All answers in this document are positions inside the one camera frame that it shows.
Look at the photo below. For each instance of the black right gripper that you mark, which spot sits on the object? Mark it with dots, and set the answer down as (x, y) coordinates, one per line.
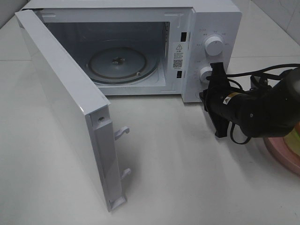
(218, 100)

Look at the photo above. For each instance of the pink round plate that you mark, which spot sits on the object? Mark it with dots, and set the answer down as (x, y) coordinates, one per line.
(279, 149)

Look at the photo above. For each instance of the toast sandwich with lettuce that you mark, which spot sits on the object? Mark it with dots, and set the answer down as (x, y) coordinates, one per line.
(293, 140)

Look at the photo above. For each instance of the white microwave door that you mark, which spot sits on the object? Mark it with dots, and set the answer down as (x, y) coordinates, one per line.
(80, 108)

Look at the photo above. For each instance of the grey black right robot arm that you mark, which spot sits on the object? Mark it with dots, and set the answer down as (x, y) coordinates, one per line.
(263, 103)

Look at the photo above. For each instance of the lower white timer knob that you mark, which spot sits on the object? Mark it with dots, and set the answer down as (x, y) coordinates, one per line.
(204, 73)

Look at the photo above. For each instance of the upper white power knob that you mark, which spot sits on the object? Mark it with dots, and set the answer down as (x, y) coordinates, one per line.
(214, 45)

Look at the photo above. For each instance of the white microwave oven body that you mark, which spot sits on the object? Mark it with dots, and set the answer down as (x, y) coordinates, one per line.
(173, 29)

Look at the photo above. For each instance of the glass microwave turntable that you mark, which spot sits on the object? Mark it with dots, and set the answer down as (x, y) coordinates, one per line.
(119, 65)

